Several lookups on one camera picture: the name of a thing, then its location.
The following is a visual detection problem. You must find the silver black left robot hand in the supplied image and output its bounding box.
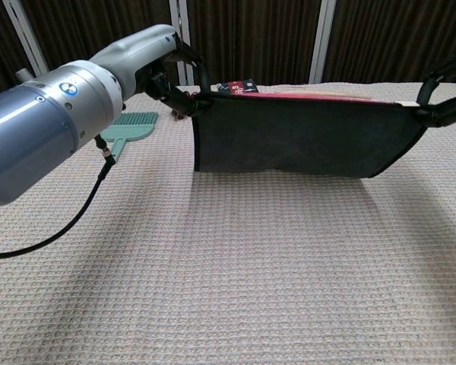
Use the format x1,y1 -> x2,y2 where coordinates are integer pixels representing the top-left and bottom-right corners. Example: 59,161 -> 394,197
90,24 -> 215,117

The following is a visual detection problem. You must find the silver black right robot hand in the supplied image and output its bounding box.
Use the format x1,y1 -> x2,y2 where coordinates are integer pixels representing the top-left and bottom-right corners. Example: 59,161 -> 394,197
416,49 -> 456,129

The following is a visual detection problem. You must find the pink cloth with black edge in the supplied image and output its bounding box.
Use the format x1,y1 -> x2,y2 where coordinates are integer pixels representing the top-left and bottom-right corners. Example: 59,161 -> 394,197
192,90 -> 427,179

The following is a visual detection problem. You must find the teal hand brush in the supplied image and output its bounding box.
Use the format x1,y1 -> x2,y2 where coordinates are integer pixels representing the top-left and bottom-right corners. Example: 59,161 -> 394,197
98,111 -> 160,164

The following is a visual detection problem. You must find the wooden chopstick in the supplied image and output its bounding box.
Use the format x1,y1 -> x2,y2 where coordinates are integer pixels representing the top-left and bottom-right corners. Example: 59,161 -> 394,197
277,89 -> 373,99

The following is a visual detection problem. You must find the dark printed packet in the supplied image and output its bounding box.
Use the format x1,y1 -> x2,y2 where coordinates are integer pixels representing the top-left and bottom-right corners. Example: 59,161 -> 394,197
214,78 -> 261,96

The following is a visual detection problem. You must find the beige woven tablecloth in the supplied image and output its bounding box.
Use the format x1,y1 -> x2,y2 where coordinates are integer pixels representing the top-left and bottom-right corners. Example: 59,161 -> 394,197
0,81 -> 456,365

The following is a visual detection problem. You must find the white partition post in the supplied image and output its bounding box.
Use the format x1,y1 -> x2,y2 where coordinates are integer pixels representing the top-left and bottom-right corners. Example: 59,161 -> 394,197
309,0 -> 337,84
2,0 -> 56,83
169,0 -> 195,86

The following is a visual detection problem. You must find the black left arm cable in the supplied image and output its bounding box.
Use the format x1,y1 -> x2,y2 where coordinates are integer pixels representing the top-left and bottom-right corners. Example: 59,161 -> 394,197
0,135 -> 117,260

